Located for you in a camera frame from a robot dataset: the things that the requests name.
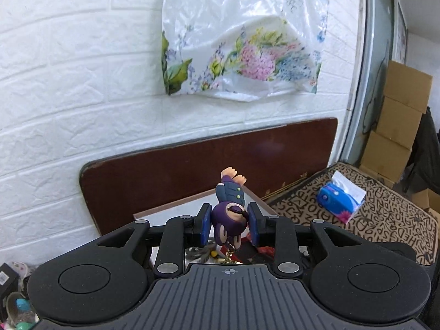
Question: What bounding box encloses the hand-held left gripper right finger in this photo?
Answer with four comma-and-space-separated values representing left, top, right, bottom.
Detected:
247, 202, 358, 277

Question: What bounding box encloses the dark hanging garment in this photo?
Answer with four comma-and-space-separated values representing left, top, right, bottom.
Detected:
403, 106, 440, 194

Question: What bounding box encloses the black carton box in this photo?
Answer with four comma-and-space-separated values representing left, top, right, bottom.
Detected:
0, 263, 22, 312

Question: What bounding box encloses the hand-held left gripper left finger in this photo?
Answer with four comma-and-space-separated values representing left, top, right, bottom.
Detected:
97, 203, 212, 278

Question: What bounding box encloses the brown cardboard carton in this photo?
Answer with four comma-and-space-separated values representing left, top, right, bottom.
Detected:
374, 95, 424, 150
411, 188, 440, 215
359, 130, 412, 181
383, 60, 434, 114

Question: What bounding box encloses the blue tissue pack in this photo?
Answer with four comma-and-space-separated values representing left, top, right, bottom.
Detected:
316, 171, 367, 223

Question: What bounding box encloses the letter printed blanket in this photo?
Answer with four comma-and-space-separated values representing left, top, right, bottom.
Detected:
265, 161, 440, 266

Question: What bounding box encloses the floral plastic bag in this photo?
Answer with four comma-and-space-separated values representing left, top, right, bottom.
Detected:
161, 0, 329, 103

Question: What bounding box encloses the dark brown wooden board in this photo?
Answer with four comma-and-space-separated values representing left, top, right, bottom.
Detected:
79, 117, 339, 249

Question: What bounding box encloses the purple figure keychain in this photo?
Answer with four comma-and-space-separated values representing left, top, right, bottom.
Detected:
210, 167, 249, 265

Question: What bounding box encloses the grey furry item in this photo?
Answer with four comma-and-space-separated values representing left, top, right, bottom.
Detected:
186, 247, 211, 266

